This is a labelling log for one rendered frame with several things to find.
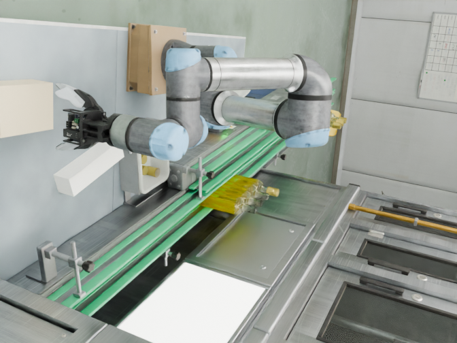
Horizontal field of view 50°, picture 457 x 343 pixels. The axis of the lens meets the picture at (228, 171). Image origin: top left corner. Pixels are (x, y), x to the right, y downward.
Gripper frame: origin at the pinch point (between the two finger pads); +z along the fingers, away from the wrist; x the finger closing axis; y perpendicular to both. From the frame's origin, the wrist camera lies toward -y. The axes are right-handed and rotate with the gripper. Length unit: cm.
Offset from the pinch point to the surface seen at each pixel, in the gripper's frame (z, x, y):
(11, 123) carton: 9.8, 2.9, 5.0
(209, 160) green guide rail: 2, 27, -80
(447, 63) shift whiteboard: -42, -6, -664
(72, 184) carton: 11.5, 23.7, -16.3
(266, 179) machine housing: -1, 48, -138
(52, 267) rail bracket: 6.4, 43.1, -3.8
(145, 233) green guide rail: 1, 43, -38
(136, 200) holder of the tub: 15, 39, -51
